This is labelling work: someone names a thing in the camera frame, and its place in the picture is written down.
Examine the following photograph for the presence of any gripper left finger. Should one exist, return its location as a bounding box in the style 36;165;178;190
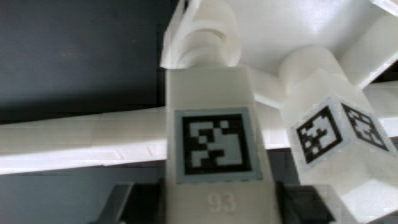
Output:
89;183;160;224

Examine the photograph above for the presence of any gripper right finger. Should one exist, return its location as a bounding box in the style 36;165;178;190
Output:
276;183;336;224

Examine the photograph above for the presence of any white chair leg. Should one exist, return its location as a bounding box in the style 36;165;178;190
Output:
166;67;283;224
279;46;398;224

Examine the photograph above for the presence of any white chair seat block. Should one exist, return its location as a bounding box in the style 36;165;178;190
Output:
160;0;398;107

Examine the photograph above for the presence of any white U-shaped fence frame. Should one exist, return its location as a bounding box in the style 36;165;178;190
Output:
0;81;398;175

